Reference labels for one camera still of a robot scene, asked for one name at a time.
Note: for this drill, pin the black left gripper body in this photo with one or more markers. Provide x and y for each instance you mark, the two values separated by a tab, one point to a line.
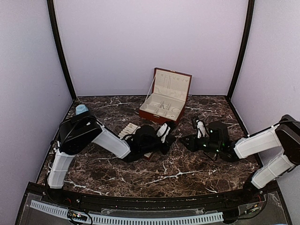
168	145

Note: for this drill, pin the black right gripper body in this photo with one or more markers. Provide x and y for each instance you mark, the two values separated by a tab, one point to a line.
213	146

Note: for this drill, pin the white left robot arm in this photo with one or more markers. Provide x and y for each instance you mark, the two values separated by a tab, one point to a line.
76	133

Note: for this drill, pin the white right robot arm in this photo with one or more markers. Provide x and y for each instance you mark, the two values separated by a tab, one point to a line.
283	135

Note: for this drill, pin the red jewelry tray insert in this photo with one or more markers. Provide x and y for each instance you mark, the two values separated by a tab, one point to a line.
131	128

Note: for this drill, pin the red open jewelry box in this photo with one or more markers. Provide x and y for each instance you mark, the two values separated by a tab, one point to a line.
167	96

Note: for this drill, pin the light blue ceramic mug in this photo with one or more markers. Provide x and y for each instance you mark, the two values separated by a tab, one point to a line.
81	108

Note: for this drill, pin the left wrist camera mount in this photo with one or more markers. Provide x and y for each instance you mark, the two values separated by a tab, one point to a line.
165	130

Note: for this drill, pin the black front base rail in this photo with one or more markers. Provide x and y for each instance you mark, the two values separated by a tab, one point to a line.
222	201

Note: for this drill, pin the white slotted cable duct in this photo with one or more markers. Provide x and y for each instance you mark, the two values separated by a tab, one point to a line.
125	217

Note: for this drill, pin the black corner frame post right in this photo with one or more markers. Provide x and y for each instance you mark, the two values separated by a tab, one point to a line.
243	46

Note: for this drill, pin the black corner frame post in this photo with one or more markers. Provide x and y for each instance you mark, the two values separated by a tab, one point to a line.
59	49
243	46

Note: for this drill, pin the black corner frame post left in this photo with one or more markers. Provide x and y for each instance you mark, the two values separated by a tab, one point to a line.
59	49

